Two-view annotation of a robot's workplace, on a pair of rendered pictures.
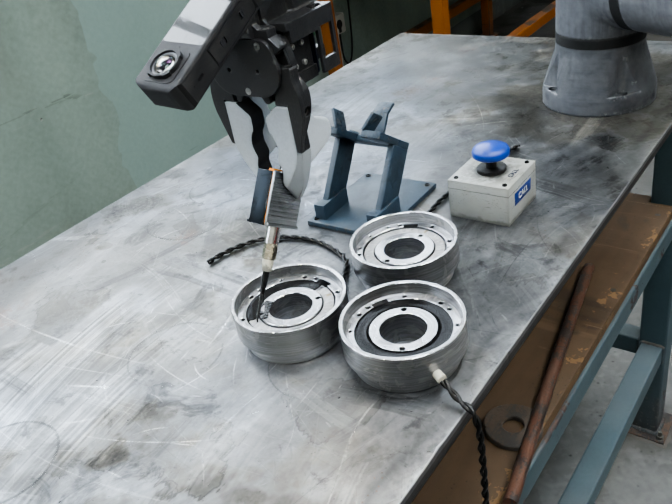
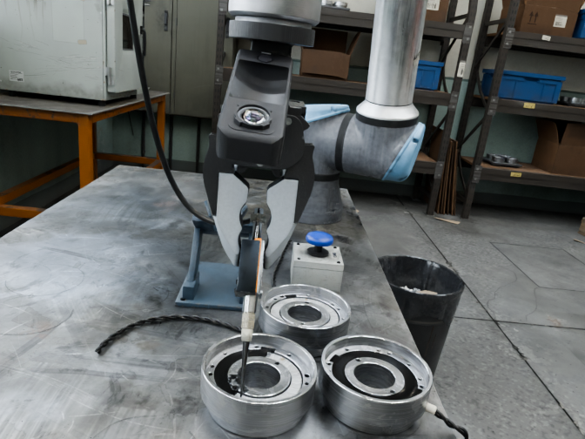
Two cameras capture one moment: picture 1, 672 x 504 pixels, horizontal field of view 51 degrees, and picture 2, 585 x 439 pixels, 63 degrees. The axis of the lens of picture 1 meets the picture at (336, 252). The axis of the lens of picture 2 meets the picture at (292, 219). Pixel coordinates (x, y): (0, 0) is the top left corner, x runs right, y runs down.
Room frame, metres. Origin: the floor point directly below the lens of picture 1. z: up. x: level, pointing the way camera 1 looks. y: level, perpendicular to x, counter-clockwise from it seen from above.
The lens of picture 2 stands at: (0.25, 0.30, 1.10)
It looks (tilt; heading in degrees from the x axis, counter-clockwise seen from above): 18 degrees down; 316
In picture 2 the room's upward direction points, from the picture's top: 7 degrees clockwise
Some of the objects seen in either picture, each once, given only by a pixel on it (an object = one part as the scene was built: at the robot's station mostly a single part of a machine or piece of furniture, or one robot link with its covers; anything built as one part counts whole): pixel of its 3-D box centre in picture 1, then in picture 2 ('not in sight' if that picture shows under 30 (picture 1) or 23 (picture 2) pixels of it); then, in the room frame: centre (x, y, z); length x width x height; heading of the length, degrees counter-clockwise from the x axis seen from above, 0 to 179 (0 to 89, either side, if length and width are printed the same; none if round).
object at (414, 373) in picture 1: (404, 336); (373, 382); (0.46, -0.04, 0.82); 0.10 x 0.10 x 0.04
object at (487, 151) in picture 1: (491, 165); (318, 249); (0.68, -0.18, 0.85); 0.04 x 0.04 x 0.05
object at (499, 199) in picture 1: (495, 184); (316, 264); (0.68, -0.19, 0.82); 0.08 x 0.07 x 0.05; 138
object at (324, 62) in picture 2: not in sight; (324, 53); (3.10, -2.63, 1.19); 0.52 x 0.42 x 0.38; 48
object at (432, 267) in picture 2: not in sight; (406, 324); (1.06, -1.15, 0.21); 0.34 x 0.34 x 0.43
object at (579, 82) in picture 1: (599, 61); (309, 190); (0.93, -0.41, 0.85); 0.15 x 0.15 x 0.10
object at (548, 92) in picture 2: not in sight; (519, 86); (2.02, -3.86, 1.11); 0.52 x 0.38 x 0.22; 48
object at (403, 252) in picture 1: (405, 255); (304, 319); (0.58, -0.07, 0.82); 0.10 x 0.10 x 0.04
